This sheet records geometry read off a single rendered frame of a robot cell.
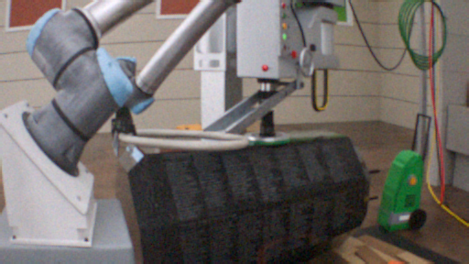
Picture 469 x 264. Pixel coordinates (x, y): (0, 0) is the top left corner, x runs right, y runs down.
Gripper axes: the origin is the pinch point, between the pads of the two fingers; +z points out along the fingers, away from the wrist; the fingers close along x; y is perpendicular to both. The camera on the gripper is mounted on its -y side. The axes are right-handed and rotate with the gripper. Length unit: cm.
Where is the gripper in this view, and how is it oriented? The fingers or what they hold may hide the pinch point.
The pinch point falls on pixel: (124, 153)
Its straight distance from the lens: 193.0
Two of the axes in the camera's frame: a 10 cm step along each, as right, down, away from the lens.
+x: 10.0, 0.4, -0.5
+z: -0.4, 9.9, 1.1
